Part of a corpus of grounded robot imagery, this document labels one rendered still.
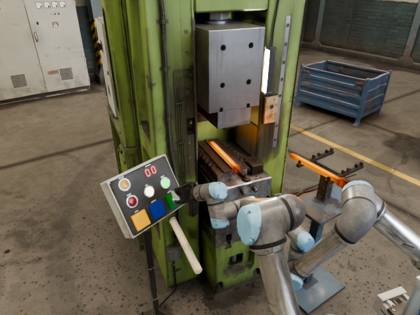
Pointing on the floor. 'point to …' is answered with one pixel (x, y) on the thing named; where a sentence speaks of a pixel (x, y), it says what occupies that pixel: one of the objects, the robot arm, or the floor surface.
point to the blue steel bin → (342, 88)
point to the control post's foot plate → (159, 310)
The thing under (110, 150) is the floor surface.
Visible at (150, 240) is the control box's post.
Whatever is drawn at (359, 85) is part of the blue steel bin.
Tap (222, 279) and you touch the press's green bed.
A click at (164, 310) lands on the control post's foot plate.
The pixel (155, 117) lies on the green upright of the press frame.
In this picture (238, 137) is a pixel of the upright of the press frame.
